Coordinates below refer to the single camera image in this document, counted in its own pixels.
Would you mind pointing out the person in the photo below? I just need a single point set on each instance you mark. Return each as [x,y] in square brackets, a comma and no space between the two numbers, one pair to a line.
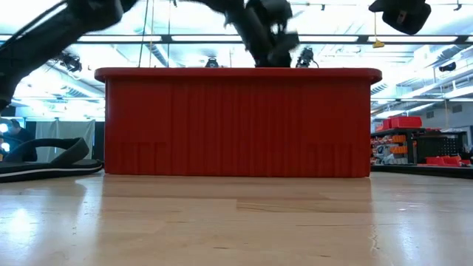
[18,138]

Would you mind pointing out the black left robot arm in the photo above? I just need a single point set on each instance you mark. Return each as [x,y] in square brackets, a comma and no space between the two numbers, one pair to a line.
[37,40]

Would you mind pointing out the black slide white stripe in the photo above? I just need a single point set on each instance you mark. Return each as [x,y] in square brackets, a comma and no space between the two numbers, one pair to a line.
[48,168]

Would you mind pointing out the yellow hanging tag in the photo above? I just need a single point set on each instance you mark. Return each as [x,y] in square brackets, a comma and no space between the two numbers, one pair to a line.
[378,44]

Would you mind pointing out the black dome ceiling fixture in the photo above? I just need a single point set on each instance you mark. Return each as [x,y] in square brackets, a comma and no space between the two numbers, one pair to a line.
[447,67]

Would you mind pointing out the red plastic bin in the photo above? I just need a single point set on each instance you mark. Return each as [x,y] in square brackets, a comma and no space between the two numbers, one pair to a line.
[236,122]

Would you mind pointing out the black pegboard rack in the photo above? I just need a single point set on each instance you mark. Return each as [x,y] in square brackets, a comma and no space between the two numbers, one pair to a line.
[439,146]

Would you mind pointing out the red shelf bin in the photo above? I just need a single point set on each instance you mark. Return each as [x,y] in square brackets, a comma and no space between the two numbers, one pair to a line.
[406,122]

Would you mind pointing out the red parts pile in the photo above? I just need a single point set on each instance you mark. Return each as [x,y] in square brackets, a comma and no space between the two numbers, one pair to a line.
[443,161]

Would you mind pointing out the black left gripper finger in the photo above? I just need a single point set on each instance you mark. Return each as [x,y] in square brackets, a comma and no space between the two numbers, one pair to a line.
[284,51]
[264,53]

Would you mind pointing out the black horizontal frame bar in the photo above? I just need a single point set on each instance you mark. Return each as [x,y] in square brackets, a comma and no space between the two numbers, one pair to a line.
[221,38]

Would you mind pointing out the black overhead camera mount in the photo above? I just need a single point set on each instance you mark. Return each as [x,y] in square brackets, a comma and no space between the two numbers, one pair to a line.
[211,63]
[70,63]
[306,57]

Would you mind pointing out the white curtain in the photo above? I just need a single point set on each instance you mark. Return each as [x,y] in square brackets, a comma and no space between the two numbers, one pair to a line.
[66,140]

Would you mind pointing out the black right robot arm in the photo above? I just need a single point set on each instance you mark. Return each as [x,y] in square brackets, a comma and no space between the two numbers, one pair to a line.
[403,14]

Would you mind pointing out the dark parts shelf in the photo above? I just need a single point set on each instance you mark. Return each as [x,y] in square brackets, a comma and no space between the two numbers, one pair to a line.
[409,147]

